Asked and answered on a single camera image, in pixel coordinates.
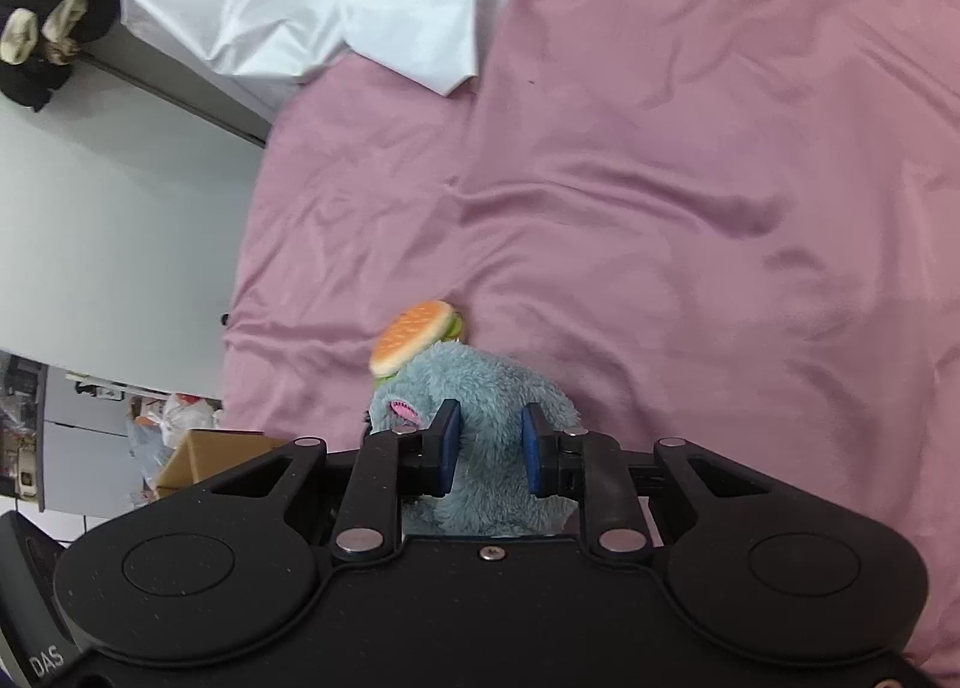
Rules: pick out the black white hanging jacket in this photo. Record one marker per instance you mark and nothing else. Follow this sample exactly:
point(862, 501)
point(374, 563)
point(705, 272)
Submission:
point(40, 41)

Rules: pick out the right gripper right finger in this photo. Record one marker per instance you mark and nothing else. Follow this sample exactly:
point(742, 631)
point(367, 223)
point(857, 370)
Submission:
point(589, 469)

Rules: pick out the plush hamburger toy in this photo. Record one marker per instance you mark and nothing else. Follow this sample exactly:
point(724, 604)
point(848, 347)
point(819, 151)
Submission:
point(411, 332)

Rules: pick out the cardboard box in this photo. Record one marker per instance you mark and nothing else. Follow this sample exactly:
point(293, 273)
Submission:
point(203, 453)

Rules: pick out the white plastic bag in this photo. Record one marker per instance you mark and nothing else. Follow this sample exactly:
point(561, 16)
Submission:
point(157, 425)

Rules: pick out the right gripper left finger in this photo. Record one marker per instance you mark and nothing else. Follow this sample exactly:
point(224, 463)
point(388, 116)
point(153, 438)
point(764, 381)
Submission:
point(391, 468)

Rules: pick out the grey fluffy plush toy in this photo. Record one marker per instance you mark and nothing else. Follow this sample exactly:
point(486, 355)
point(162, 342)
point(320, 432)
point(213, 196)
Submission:
point(489, 496)

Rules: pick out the pink bed sheet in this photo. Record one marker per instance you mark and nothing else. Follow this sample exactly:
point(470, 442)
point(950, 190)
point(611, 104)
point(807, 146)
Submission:
point(734, 221)

